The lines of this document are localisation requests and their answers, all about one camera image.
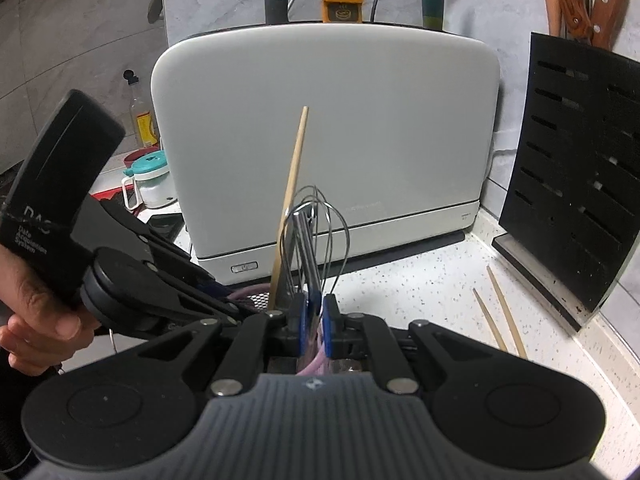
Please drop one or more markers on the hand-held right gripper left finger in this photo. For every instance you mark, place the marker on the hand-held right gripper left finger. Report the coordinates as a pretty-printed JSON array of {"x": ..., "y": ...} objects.
[{"x": 300, "y": 320}]

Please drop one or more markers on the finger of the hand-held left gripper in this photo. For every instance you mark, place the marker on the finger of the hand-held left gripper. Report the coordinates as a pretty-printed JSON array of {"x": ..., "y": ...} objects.
[
  {"x": 150, "y": 247},
  {"x": 200, "y": 302}
]

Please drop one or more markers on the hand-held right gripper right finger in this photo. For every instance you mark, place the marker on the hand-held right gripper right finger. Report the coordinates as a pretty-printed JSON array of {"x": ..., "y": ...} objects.
[{"x": 330, "y": 325}]

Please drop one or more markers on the pink mesh utensil holder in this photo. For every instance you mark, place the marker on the pink mesh utensil holder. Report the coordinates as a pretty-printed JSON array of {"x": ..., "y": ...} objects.
[{"x": 312, "y": 355}]

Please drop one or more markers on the steel tongs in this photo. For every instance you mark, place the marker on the steel tongs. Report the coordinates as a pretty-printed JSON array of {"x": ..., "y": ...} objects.
[{"x": 305, "y": 255}]

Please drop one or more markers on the wooden chopstick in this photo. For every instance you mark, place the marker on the wooden chopstick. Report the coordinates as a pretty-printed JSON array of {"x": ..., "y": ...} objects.
[
  {"x": 507, "y": 310},
  {"x": 292, "y": 190},
  {"x": 490, "y": 322}
]

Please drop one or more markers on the person's left hand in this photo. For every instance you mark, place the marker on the person's left hand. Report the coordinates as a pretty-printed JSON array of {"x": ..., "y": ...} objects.
[{"x": 35, "y": 325}]

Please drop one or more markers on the red box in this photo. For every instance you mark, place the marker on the red box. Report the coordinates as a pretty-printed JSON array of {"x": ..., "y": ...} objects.
[{"x": 112, "y": 195}]

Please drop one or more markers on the teal lid plastic jar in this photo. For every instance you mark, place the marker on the teal lid plastic jar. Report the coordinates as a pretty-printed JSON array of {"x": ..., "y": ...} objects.
[{"x": 150, "y": 180}]

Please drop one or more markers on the red bowl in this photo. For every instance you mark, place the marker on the red bowl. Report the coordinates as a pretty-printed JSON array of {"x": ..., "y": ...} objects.
[{"x": 135, "y": 159}]

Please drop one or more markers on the oil bottle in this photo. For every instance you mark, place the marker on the oil bottle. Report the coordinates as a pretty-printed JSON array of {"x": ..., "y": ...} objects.
[{"x": 144, "y": 120}]

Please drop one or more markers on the white black countertop appliance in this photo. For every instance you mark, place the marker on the white black countertop appliance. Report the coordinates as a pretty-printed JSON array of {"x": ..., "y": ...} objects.
[{"x": 325, "y": 135}]

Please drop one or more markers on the black slotted knife block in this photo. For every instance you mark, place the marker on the black slotted knife block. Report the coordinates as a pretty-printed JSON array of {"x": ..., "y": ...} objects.
[{"x": 575, "y": 185}]

